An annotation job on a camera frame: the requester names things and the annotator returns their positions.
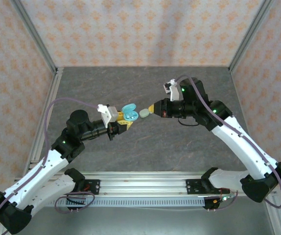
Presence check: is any grey metal sheet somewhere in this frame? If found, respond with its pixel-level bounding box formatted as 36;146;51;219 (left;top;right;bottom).
10;207;278;235

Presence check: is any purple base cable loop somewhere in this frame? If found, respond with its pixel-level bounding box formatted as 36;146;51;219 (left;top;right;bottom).
54;191;96;213

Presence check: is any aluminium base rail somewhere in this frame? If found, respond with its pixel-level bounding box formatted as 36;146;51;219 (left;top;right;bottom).
57;171;240;196

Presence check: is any thin base wire bundle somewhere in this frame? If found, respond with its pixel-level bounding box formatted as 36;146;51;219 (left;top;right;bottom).
205;192;239;212

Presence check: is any light blue earbud case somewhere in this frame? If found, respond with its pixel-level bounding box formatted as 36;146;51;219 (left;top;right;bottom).
120;103;139;122

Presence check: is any slotted grey cable tray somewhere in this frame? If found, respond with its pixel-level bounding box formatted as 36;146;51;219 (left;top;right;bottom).
42;197;206;209

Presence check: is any aluminium frame post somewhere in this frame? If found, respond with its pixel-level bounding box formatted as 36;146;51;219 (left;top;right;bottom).
10;0;59;74
228;0;276;74

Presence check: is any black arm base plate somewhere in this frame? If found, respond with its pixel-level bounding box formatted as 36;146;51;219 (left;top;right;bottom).
186;179;206;196
81;179;101;196

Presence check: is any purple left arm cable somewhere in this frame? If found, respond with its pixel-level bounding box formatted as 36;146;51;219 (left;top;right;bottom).
0;97;102;235

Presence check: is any black gripper wire bundle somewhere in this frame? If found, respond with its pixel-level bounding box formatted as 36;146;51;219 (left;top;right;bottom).
178;117;201;127

